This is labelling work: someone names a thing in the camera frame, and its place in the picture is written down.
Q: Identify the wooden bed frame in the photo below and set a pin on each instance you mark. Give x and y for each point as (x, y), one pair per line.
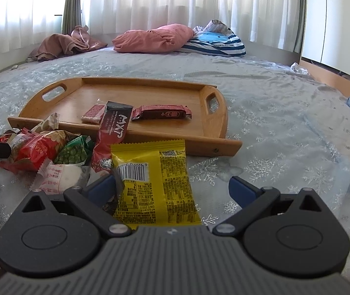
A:
(325, 73)

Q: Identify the long black and red packet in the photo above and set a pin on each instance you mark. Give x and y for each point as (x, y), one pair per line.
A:
(113, 129)

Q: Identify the white crumpled tissue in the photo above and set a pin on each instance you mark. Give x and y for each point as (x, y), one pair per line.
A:
(299, 68)

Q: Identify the yellow snack packet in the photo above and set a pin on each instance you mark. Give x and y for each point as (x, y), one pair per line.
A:
(162, 190)

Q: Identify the grey snowflake bed sheet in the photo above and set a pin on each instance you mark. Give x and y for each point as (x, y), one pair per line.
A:
(270, 113)

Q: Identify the pink-brown crumpled cloth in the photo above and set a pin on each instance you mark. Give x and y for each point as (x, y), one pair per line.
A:
(61, 44)

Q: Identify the green pea snack packet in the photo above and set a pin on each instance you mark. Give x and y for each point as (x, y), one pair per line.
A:
(73, 153)

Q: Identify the white and pink snack packet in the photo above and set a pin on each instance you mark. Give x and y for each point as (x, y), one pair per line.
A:
(58, 175)

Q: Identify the grey-green curtain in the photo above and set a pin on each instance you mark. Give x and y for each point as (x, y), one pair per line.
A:
(298, 12)
(72, 3)

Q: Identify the small red snack bar packet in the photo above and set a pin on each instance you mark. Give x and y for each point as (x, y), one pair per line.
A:
(92, 112)

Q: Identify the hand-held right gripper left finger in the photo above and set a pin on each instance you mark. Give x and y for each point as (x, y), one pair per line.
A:
(101, 189)

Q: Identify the brown and white seed packet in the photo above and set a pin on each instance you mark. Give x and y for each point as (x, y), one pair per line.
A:
(47, 123)

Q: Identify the pink pillow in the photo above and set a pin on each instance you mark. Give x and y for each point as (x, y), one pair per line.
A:
(150, 38)

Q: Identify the red nut snack packet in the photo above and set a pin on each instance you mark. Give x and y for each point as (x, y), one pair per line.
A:
(30, 153)

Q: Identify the small white paper scrap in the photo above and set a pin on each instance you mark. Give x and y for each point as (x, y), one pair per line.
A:
(14, 66)

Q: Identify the white sheer curtain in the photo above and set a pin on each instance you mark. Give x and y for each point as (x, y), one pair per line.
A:
(18, 6)
(178, 0)

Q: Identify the blue striped pillow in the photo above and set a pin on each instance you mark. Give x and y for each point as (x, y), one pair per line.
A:
(218, 41)

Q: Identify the dark red chocolate bar packet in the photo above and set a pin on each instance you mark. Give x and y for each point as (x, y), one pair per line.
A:
(162, 112)

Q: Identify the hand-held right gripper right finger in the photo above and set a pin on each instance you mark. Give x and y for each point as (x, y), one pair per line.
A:
(239, 189)

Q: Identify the white wardrobe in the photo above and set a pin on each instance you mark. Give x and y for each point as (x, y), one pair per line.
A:
(337, 18)

